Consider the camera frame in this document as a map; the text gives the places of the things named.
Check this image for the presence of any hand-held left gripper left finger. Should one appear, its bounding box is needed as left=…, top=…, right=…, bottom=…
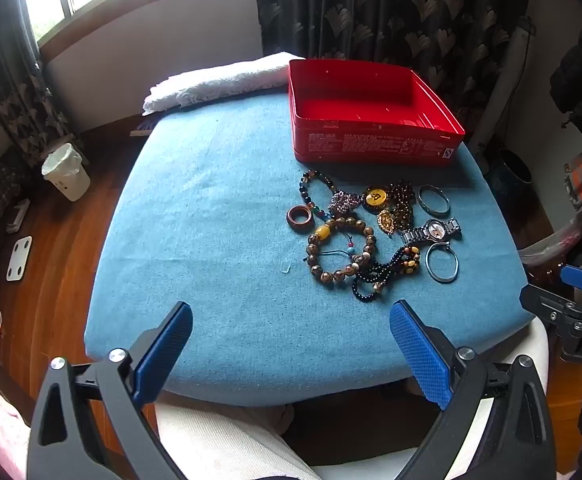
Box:
left=26, top=301, right=194, bottom=480

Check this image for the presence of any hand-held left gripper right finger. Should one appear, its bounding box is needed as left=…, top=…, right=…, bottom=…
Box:
left=388, top=299, right=558, bottom=480

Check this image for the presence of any thin silver hoop bangle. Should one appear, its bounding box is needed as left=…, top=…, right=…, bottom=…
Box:
left=425, top=241, right=459, bottom=284

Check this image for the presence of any small tiger eye bracelet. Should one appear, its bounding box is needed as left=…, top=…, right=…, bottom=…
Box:
left=393, top=244, right=422, bottom=275

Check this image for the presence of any black bead bracelet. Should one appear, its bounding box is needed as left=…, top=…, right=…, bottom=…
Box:
left=352, top=245, right=407, bottom=303

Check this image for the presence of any silver wristwatch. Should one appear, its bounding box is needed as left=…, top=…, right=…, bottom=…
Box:
left=400, top=217, right=462, bottom=246

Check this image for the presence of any plain silver bangle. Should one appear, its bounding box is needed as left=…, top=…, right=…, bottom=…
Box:
left=417, top=185, right=452, bottom=217

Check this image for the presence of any large brown bead bracelet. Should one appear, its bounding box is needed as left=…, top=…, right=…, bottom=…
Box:
left=306, top=216, right=378, bottom=286

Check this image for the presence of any dark brown bead necklace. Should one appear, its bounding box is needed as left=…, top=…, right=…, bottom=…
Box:
left=388, top=180, right=417, bottom=233

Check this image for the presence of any yellow round pendant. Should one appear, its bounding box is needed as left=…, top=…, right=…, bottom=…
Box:
left=363, top=186, right=389, bottom=211

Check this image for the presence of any silver rhinestone pendant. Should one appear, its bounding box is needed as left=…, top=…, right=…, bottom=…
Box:
left=328, top=191, right=364, bottom=216

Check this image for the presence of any brown wooden ring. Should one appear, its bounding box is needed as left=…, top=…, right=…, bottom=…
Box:
left=286, top=205, right=313, bottom=233

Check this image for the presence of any multicolour bead bracelet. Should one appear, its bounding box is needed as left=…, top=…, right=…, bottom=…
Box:
left=299, top=170, right=340, bottom=221

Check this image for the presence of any red tin box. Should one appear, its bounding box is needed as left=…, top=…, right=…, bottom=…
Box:
left=287, top=58, right=466, bottom=165

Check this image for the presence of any clear plastic bag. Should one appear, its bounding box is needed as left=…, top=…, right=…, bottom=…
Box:
left=518, top=210, right=582, bottom=271

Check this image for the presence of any black round bin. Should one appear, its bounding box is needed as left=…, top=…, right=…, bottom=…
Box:
left=486, top=149, right=534, bottom=196

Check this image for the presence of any gold ornate pendant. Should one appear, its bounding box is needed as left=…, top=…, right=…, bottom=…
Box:
left=377, top=208, right=398, bottom=236

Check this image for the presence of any white bathroom scale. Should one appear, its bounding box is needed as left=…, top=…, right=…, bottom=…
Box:
left=5, top=236, right=33, bottom=282

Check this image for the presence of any white trash bin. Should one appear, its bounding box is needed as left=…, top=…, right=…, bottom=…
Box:
left=41, top=142, right=91, bottom=202

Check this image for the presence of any white rolled tube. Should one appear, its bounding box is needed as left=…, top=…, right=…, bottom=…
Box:
left=471, top=17, right=534, bottom=156

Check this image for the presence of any wooden slatted board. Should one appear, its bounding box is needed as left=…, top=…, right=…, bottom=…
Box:
left=130, top=115, right=160, bottom=137

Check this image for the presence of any white lace towel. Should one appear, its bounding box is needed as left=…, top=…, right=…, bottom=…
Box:
left=142, top=52, right=292, bottom=113

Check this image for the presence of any dark patterned curtain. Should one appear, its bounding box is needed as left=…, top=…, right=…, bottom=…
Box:
left=251, top=0, right=534, bottom=131
left=0, top=10, right=79, bottom=166

